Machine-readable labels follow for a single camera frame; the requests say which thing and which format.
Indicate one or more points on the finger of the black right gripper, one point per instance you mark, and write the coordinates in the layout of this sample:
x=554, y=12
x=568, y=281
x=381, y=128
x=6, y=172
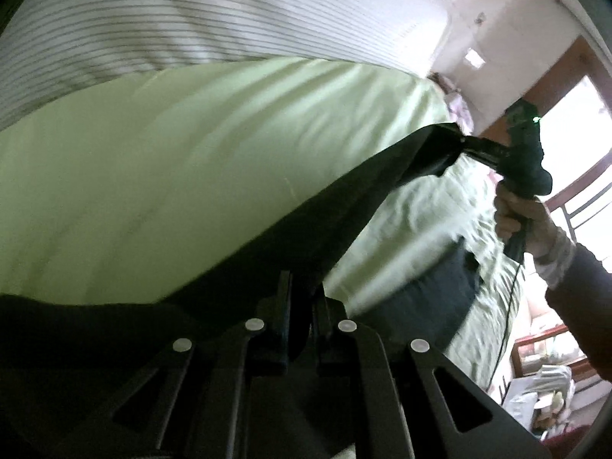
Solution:
x=487, y=152

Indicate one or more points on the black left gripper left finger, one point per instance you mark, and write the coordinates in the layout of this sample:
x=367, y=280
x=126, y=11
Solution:
x=196, y=405

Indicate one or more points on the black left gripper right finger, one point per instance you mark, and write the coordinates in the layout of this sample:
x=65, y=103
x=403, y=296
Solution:
x=414, y=404

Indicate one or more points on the black pants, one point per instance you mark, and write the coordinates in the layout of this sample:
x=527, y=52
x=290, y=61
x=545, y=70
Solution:
x=65, y=369

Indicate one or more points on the right forearm dark sleeve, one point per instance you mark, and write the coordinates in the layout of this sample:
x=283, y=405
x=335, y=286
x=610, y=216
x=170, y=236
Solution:
x=579, y=291

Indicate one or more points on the right hand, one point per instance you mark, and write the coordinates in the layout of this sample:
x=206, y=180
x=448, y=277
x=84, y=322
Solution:
x=514, y=215

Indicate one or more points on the floral quilt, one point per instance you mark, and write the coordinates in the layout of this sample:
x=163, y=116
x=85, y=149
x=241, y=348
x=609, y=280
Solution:
x=456, y=104

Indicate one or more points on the wooden bedside furniture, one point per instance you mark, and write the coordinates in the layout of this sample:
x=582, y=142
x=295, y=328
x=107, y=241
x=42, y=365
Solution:
x=552, y=387

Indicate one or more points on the light green bed sheet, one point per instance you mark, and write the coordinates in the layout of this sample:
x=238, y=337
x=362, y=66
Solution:
x=125, y=191

